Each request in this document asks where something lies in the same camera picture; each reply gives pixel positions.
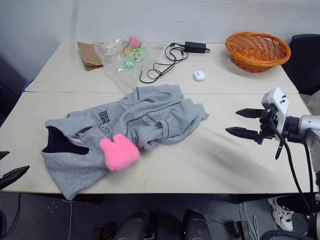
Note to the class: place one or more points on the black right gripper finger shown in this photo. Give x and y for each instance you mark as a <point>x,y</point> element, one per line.
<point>243,132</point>
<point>250,113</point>

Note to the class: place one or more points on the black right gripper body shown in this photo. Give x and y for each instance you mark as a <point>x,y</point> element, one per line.
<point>265,130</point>

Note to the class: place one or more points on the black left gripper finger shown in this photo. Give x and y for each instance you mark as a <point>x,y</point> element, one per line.
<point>11,176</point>
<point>3,155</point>

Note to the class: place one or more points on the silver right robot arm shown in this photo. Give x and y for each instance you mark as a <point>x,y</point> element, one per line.
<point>309,125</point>

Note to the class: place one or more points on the orange wicker basket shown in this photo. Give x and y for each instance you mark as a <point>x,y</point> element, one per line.
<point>257,58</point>

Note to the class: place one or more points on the white earbuds case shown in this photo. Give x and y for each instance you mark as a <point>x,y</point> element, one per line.
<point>198,76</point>

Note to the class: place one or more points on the black chair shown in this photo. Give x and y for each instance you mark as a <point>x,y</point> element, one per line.
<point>305,65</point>

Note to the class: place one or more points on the white sneaker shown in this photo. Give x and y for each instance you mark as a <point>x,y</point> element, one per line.
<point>281,212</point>

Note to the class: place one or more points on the black power adapter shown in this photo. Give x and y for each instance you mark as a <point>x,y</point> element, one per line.
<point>195,46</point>

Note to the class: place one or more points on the grey zip hoodie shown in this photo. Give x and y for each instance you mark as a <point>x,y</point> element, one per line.
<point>152,112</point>

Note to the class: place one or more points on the dark rounded shape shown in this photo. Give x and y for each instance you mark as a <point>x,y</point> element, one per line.
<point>135,226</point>
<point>196,225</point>

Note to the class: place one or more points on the pink fluffy plush pouch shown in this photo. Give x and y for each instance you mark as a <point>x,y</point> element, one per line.
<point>120,152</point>

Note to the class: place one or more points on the green soft toy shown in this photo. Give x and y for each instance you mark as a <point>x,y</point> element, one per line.
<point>141,49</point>
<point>128,63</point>

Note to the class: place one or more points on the brown paper bag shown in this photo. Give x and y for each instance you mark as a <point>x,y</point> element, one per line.
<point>88,55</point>

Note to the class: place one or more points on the clear plastic bag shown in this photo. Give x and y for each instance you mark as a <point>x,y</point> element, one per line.
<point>120,75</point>

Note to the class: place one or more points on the pink soft toy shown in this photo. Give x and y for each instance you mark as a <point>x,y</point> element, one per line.
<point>134,41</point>

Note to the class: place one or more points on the yellow soft toy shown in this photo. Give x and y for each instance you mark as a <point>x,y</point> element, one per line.
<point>128,51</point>

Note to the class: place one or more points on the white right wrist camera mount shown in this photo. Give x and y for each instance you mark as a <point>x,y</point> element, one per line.
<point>279,103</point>

